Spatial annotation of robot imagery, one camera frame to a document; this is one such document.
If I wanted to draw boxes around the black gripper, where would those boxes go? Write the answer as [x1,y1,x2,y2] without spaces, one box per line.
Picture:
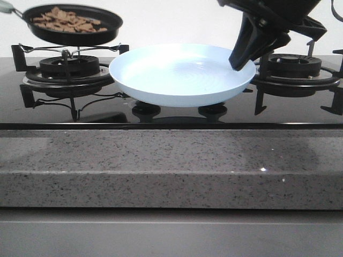
[218,0,327,71]

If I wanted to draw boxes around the light blue plate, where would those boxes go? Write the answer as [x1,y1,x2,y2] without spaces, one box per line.
[109,43,256,107]

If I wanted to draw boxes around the black frying pan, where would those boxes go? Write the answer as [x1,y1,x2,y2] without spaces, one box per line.
[1,1,123,46]

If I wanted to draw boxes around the brown meat pieces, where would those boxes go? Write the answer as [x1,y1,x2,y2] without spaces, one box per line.
[31,6,108,33]

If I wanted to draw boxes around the right black gas burner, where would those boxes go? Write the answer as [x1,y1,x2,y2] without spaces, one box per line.
[267,54,322,78]

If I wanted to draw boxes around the black gas burner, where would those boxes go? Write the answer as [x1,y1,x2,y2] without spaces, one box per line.
[39,55,100,79]
[267,54,322,78]

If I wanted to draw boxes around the right black pan support grate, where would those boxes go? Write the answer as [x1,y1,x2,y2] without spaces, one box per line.
[251,40,342,115]

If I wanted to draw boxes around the black pan support grate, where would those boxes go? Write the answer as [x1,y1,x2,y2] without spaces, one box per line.
[11,44,130,108]
[251,40,342,115]

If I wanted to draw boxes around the right silver stove knob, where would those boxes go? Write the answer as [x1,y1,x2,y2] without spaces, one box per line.
[198,102,227,112]

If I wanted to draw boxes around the silver stove knob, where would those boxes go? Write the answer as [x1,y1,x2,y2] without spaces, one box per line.
[198,102,227,112]
[133,101,160,111]

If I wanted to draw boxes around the left silver stove knob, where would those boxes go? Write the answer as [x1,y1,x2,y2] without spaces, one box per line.
[133,101,160,111]

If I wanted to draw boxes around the black glass gas cooktop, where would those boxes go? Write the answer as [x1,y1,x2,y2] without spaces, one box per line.
[1,58,342,130]

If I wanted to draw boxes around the left black gas burner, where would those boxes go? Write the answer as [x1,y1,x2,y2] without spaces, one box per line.
[39,55,100,79]

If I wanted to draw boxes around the left black pan support grate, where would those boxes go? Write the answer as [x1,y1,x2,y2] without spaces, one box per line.
[11,44,130,108]

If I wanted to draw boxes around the grey cabinet front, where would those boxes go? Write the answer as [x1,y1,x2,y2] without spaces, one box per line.
[1,208,342,256]

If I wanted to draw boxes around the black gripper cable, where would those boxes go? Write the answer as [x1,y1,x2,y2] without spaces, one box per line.
[331,0,343,24]

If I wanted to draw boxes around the wire pan reducer ring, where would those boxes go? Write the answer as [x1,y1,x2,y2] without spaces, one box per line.
[19,43,122,60]

